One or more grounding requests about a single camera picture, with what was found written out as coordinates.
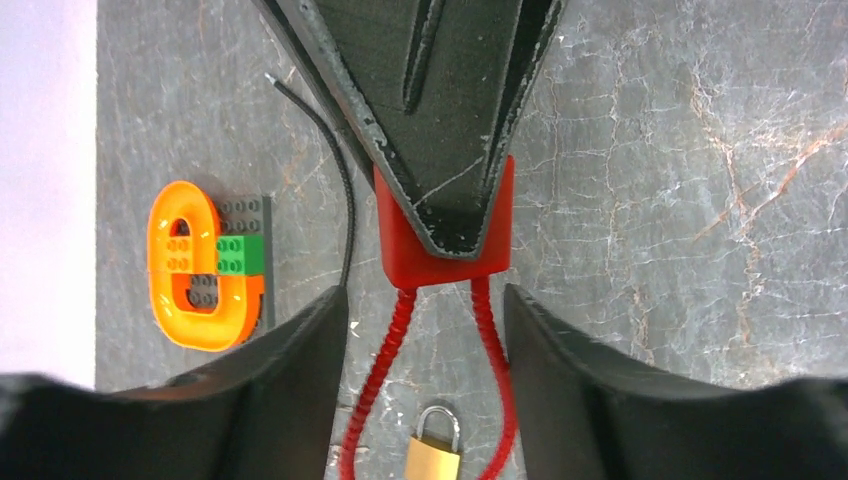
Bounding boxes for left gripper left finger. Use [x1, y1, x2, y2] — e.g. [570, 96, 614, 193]
[1, 286, 349, 479]

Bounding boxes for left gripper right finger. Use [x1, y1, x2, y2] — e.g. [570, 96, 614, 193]
[504, 284, 847, 479]

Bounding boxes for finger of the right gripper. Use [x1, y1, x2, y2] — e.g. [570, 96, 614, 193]
[258, 0, 566, 260]

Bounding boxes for black key with cord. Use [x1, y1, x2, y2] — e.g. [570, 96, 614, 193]
[264, 72, 357, 287]

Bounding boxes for brass padlock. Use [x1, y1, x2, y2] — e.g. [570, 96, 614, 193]
[404, 405, 461, 480]

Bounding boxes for red key with cord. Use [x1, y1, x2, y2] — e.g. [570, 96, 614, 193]
[338, 155, 519, 479]

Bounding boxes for green toy brick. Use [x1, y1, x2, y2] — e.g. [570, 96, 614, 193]
[216, 235, 265, 276]

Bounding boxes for dark flat base plate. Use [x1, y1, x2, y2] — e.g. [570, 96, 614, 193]
[185, 195, 276, 339]

